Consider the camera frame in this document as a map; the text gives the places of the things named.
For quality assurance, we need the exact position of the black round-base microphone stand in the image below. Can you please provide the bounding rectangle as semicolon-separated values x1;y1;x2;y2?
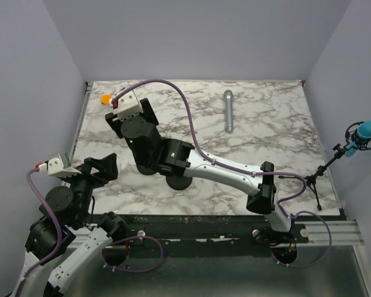
166;176;192;191

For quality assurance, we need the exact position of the black stand holding gold microphone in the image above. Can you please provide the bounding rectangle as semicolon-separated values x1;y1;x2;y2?
136;165;156;176

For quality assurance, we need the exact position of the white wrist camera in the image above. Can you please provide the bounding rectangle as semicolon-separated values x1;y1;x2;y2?
35;152;82;179
110;91;143;121

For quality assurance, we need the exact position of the silver mesh-head microphone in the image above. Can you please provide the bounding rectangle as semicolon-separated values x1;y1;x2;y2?
223;90;234;133

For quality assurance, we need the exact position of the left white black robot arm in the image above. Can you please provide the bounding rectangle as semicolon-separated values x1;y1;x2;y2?
11;153;127;296

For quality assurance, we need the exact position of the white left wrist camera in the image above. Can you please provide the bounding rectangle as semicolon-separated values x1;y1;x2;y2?
35;152;82;179

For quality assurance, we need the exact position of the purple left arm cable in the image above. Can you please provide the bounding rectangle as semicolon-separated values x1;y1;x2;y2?
17;168;62;297

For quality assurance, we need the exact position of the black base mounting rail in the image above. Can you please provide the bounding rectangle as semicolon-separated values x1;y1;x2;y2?
121;215;309;258

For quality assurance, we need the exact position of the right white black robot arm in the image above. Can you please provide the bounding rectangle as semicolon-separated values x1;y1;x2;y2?
105;95;295;243

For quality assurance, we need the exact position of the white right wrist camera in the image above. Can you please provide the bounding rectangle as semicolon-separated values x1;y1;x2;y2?
110;91;143;121

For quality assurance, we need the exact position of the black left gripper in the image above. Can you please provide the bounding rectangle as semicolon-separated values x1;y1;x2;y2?
62;152;118;225

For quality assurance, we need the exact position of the black tripod shock-mount stand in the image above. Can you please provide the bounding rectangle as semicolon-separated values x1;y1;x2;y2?
268;121;371;217

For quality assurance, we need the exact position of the blue foam-head microphone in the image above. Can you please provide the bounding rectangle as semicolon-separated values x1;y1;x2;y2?
345;120;371;157

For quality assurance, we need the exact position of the orange round cap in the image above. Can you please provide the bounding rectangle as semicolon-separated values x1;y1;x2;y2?
101;94;112;105

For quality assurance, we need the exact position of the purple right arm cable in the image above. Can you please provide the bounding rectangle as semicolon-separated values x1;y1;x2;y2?
114;79;333;269

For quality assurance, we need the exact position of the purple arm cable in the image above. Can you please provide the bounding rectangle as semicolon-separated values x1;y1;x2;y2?
17;168;62;297
114;79;333;269

